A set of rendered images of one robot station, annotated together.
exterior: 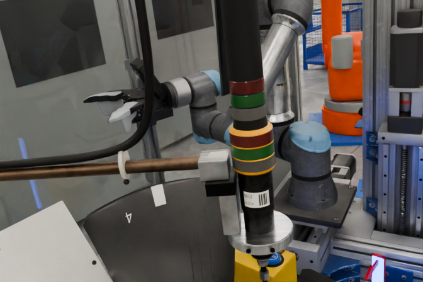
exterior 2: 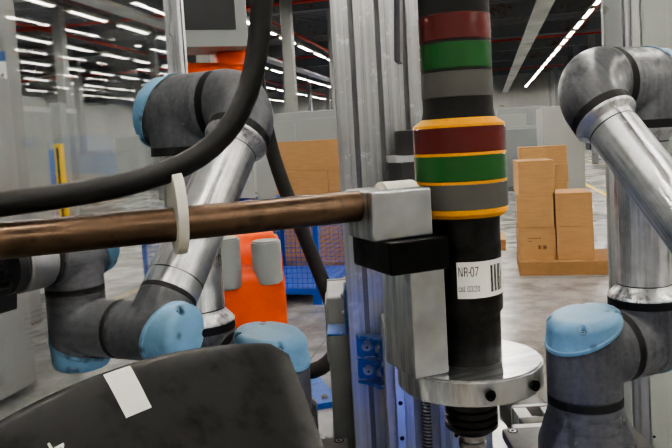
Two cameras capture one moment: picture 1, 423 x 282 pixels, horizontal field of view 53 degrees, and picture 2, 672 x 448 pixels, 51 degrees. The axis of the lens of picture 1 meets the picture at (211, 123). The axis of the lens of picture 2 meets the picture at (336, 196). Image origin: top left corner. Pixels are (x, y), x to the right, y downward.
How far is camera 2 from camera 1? 0.27 m
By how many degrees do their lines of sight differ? 33
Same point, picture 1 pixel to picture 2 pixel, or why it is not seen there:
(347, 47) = (231, 255)
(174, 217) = (179, 435)
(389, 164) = not seen: hidden behind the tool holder
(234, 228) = (438, 356)
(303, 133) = (265, 338)
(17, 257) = not seen: outside the picture
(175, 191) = (167, 377)
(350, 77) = (239, 303)
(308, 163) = not seen: hidden behind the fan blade
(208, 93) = (91, 261)
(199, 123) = (71, 326)
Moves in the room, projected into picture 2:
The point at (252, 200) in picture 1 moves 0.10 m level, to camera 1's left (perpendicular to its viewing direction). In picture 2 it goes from (477, 280) to (282, 319)
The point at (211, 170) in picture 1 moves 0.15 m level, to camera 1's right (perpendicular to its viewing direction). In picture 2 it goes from (398, 213) to (621, 185)
